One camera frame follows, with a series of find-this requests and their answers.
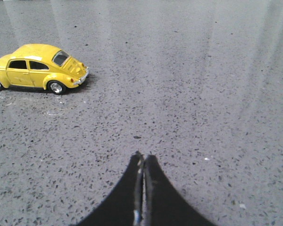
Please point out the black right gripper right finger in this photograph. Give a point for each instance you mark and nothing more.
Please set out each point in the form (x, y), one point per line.
(165, 206)

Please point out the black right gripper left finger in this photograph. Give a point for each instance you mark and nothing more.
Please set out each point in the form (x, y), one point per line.
(123, 206)

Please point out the yellow toy beetle car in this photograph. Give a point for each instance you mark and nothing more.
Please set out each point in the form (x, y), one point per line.
(42, 66)

